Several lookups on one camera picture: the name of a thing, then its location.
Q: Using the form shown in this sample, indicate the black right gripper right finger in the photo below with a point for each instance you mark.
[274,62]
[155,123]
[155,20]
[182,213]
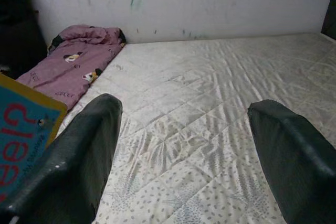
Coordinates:
[296,161]

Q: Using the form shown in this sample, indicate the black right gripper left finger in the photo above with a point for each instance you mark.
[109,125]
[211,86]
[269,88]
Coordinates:
[65,161]

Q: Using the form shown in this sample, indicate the blue yellow-edged children's book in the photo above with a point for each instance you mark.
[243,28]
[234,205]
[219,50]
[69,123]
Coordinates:
[18,129]

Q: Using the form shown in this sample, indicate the pink cartoon mouse blanket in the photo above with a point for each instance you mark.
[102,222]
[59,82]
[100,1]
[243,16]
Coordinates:
[71,69]

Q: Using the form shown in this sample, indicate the grey-white quilted mattress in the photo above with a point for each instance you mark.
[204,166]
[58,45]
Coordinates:
[197,90]

